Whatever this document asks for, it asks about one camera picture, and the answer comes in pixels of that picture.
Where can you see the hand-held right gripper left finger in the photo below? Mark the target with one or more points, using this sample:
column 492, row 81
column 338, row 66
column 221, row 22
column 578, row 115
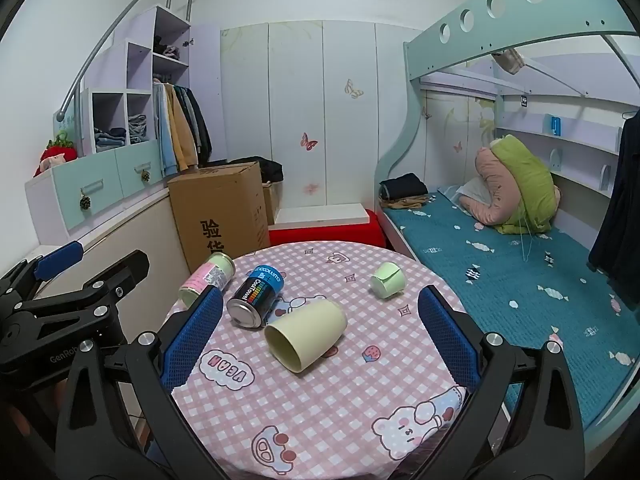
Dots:
column 192, row 340

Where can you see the folded dark clothes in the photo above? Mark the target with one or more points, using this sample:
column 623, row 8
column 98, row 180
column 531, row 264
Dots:
column 402, row 185

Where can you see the blue shelf item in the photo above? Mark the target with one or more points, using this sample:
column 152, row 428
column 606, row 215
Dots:
column 556, row 125

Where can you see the stair cabinet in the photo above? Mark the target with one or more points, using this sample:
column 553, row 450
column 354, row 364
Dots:
column 100, row 175

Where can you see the teal printed bed sheet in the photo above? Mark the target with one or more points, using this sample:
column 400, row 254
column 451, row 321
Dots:
column 500, row 280

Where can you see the dark hanging jackets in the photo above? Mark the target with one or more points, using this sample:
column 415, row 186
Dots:
column 200, row 125

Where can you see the folded jeans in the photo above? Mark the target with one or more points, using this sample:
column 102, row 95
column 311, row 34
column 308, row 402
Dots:
column 110, row 139
column 137, row 127

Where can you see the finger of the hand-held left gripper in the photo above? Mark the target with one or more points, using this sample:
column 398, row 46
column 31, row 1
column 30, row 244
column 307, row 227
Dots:
column 57, row 257
column 122, row 270

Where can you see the rolled pink green bedding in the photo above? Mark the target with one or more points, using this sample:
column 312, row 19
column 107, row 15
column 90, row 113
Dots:
column 492, row 180

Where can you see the grey metal handrail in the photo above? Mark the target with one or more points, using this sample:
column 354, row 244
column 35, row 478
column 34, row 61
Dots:
column 107, row 35

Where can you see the beige hanging bag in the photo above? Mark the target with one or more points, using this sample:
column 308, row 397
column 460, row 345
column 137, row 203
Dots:
column 509, row 61

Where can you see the light blue hanging shirt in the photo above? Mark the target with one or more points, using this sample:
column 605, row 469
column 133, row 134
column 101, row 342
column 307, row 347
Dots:
column 162, row 130

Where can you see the pink checked tablecloth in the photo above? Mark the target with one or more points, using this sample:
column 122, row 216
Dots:
column 350, row 385

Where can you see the folded tan clothes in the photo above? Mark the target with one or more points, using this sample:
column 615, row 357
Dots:
column 405, row 203

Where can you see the teal bunk bed frame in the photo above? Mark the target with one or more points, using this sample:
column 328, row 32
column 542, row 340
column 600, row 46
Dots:
column 550, row 5

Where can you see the black bag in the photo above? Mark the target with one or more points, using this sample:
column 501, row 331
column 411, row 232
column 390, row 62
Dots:
column 265, row 167

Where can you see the small cardboard box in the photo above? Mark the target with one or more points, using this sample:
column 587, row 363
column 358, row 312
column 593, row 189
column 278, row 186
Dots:
column 271, row 202

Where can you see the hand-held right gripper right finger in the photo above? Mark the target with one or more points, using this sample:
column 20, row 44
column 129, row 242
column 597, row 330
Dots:
column 447, row 340

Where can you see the tan hanging jacket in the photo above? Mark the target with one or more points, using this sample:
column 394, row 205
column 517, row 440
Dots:
column 181, row 130

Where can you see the white wardrobe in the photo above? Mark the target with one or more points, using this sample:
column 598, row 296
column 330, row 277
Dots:
column 300, row 85

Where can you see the cream cup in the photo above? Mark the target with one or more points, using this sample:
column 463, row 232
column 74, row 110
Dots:
column 310, row 332

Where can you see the small green paper cup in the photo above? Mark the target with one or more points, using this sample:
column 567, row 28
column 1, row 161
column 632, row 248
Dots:
column 387, row 278

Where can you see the white board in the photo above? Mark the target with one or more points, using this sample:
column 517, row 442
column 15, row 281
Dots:
column 320, row 214

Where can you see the strawberry plush toy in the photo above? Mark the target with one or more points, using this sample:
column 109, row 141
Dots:
column 57, row 152

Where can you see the dark hanging garment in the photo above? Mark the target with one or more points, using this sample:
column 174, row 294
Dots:
column 617, row 200

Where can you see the green blanket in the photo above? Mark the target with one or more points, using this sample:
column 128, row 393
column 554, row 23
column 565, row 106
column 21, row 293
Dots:
column 530, row 180

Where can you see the large cardboard box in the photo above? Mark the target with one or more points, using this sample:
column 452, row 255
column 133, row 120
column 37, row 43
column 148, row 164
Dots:
column 215, row 210

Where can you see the pink label jar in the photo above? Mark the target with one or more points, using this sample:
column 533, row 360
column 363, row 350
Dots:
column 210, row 275

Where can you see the pile of clothes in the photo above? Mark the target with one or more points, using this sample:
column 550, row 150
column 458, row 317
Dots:
column 167, row 49

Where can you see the white pillow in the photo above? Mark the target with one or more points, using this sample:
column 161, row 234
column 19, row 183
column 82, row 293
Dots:
column 470, row 191

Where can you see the dark printed can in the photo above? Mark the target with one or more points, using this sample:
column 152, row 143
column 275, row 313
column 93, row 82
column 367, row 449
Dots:
column 257, row 295

